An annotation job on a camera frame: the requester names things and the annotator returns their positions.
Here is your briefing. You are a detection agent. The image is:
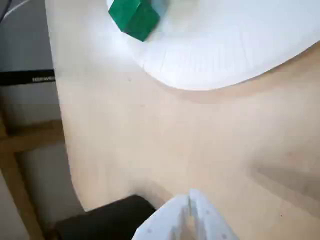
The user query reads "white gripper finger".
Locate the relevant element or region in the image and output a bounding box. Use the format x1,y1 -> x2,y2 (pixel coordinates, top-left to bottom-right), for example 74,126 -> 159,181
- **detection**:
132,194 -> 191,240
188,188 -> 238,240

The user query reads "green block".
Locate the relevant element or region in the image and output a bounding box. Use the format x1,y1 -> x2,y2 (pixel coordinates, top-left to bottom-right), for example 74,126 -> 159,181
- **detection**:
108,0 -> 161,43

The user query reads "white paper plate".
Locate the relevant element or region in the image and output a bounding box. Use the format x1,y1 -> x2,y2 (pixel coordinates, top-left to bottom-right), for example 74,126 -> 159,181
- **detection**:
106,0 -> 320,91

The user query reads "black rounded object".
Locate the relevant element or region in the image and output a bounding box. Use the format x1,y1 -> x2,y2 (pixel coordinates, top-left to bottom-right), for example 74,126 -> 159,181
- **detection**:
54,194 -> 157,240

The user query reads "black labelled bar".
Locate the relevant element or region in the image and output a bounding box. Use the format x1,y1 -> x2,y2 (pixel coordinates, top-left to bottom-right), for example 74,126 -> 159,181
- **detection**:
0,69 -> 56,86

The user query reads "wooden frame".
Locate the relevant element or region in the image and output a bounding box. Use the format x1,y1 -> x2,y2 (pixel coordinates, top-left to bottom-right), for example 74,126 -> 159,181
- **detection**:
0,119 -> 66,240

